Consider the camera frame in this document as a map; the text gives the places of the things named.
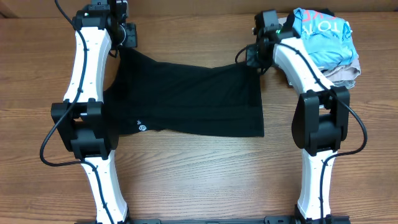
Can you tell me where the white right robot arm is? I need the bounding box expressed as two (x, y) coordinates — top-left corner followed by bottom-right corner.
(246, 10), (350, 223)

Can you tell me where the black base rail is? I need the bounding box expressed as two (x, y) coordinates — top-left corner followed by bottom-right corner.
(132, 215), (351, 224)

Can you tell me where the black garment in pile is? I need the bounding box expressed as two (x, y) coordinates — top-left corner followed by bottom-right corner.
(282, 7), (336, 36)

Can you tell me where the beige folded garment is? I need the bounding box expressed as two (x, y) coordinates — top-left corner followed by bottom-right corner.
(318, 55), (361, 80)

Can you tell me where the light blue printed t-shirt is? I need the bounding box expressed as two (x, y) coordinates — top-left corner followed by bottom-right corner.
(293, 8), (358, 70)

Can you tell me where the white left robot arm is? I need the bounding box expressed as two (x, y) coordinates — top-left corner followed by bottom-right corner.
(49, 1), (137, 223)

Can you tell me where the grey denim folded garment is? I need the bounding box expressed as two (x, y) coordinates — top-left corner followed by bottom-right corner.
(285, 77), (356, 90)

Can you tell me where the black t-shirt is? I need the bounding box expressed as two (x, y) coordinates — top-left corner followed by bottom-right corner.
(104, 49), (264, 138)

